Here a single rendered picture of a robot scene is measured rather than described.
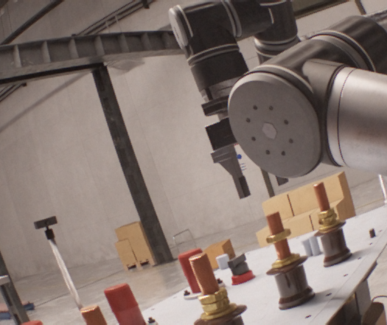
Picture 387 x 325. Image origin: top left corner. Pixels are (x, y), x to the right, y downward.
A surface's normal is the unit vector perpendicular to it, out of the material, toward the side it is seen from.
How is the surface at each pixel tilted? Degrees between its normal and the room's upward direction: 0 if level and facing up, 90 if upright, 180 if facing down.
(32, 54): 90
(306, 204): 90
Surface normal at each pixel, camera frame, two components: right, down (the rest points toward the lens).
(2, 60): 0.77, -0.29
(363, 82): -0.36, -0.70
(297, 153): -0.54, 0.54
